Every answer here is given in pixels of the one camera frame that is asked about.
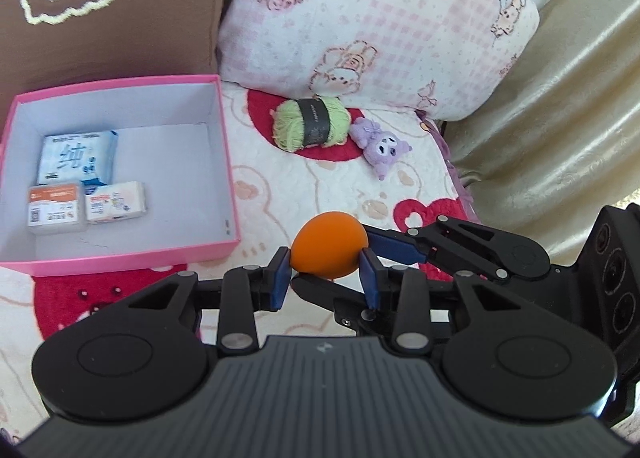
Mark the dental floss pick box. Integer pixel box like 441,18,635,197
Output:
26,181,86,237

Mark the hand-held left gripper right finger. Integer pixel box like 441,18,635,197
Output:
357,247,514,355

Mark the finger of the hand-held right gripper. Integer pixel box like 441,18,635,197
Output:
291,273,398,337
360,214,503,284

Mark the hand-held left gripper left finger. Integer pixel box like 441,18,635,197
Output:
127,247,293,355

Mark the brown pillow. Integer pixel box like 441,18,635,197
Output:
0,0,236,105

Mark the beige glossy fabric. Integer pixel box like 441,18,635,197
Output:
442,0,640,270

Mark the pink checked pillow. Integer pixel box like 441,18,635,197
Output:
216,0,541,122

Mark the red bear printed blanket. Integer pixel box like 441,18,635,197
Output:
0,79,483,431

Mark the small white tissue pack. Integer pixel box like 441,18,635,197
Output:
84,181,149,225

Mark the purple plush toy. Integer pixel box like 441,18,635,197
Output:
349,118,414,183

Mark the orange makeup sponge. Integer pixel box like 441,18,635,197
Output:
291,211,371,279

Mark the blue wet wipes pack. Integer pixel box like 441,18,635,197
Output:
37,129,120,187

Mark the green yarn ball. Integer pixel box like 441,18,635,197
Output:
272,96,354,154

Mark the pink cardboard box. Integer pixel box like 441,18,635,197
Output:
0,74,242,278

